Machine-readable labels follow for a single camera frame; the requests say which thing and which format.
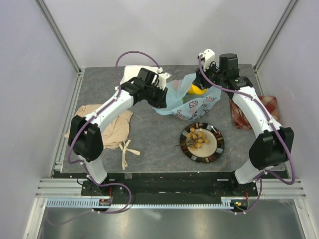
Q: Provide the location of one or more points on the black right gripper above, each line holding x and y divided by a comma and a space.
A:
200, 80

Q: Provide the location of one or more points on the white slotted cable duct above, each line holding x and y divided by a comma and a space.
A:
97, 203

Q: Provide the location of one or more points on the yellow fake lemon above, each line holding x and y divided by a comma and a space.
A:
197, 88

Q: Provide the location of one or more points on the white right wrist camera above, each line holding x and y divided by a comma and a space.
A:
207, 57

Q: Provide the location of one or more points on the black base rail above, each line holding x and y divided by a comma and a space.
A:
216, 184

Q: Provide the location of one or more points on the aluminium frame rail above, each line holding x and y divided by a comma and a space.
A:
69, 188

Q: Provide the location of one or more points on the white folded cloth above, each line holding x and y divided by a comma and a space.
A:
131, 71

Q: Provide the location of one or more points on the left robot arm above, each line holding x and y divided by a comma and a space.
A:
85, 135

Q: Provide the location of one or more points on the red plaid cloth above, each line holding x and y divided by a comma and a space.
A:
241, 122

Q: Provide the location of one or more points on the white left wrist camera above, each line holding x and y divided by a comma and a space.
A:
162, 78

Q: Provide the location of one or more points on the light blue plastic bag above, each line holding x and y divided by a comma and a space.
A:
196, 105

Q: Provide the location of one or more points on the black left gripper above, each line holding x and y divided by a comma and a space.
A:
161, 102

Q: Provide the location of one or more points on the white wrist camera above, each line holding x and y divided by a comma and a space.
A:
162, 78
207, 57

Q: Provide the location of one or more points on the dark rimmed beige plate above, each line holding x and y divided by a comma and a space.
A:
209, 152

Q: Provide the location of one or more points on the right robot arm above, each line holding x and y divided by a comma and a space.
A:
271, 150

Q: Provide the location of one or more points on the yellow fake berry bunch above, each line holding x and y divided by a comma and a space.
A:
194, 139

